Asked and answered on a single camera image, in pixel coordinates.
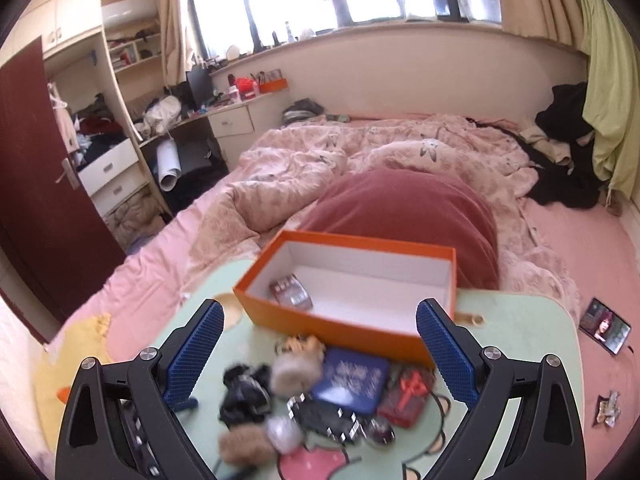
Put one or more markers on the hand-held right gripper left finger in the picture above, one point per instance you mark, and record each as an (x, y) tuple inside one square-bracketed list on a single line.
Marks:
[(195, 355)]

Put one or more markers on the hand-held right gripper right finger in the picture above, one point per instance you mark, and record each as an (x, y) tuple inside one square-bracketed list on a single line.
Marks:
[(445, 355)]

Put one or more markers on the red patterned pouch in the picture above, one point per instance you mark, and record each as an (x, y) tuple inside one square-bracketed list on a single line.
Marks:
[(405, 400)]

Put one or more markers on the black hair scrunchie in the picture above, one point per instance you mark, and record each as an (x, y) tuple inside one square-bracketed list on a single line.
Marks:
[(245, 397)]

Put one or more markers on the orange cardboard box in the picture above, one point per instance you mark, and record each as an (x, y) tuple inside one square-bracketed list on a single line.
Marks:
[(350, 332)]

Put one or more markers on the blue zip pouch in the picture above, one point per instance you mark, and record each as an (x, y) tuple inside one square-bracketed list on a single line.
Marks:
[(350, 377)]

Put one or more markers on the beige fur ball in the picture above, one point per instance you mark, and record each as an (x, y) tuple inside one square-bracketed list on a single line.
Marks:
[(296, 372)]

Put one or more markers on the brown fur ball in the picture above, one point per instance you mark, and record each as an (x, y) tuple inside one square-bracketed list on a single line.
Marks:
[(245, 447)]

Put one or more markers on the shiny silver packet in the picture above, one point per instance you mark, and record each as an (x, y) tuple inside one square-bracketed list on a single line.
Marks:
[(292, 294)]

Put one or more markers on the white fur hair clip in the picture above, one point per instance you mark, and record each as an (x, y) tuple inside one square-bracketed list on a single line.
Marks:
[(285, 434)]

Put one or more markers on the black studded hair clip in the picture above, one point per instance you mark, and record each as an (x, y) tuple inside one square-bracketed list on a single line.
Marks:
[(322, 417)]

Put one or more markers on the green cartoon lap desktop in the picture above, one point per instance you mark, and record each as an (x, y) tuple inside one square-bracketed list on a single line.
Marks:
[(520, 340)]

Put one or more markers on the yellow plush cushion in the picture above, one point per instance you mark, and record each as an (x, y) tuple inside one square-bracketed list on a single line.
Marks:
[(65, 360)]

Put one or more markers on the grey quilted fabric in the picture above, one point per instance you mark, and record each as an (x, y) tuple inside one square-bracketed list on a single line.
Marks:
[(135, 215)]

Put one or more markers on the maroon pillow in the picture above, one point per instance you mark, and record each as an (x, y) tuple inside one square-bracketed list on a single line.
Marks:
[(400, 205)]

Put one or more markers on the phone with lit screen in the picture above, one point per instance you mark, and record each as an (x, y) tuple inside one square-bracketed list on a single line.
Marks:
[(605, 330)]

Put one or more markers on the crumpled silver wrapper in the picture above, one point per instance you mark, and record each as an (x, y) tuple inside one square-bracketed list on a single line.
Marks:
[(607, 407)]

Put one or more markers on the rolled white paper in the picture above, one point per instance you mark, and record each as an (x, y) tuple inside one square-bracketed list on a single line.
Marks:
[(167, 162)]

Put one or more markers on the pink floral quilt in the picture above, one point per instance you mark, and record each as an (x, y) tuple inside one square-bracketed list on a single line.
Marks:
[(300, 160)]

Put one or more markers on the beige garment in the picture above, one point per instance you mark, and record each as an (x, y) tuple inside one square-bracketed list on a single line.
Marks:
[(545, 145)]

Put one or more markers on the white drawer cabinet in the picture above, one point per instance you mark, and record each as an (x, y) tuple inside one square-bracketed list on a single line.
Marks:
[(230, 122)]

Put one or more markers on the white bag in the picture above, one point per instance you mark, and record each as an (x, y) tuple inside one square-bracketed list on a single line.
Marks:
[(162, 112)]

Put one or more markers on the pile of mixed clothes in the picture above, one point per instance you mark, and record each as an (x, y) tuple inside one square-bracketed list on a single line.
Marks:
[(97, 130)]

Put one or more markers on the dark brown door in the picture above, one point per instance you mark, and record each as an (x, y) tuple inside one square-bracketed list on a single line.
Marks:
[(35, 160)]

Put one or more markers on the black computer monitor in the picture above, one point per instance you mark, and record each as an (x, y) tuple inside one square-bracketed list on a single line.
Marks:
[(199, 87)]

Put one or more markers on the grey folded clothes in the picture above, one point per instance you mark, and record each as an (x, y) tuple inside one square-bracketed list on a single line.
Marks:
[(302, 110)]

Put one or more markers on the red container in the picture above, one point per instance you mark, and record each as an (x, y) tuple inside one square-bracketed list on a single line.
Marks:
[(247, 87)]

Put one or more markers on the pile of black clothes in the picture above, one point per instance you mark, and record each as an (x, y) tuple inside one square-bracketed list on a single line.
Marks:
[(565, 110)]

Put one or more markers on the small orange storage box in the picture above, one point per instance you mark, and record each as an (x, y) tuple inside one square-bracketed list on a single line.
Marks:
[(274, 86)]

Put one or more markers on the white clothes hanger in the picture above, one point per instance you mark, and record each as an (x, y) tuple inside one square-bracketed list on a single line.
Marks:
[(56, 96)]

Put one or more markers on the green curtain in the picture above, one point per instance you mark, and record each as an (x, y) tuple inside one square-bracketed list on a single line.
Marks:
[(610, 85)]

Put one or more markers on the beige curtain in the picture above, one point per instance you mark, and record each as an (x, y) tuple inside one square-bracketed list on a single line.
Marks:
[(172, 20), (540, 0)]

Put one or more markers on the white wardrobe with shelves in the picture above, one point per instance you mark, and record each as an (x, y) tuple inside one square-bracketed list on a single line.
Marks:
[(75, 15)]

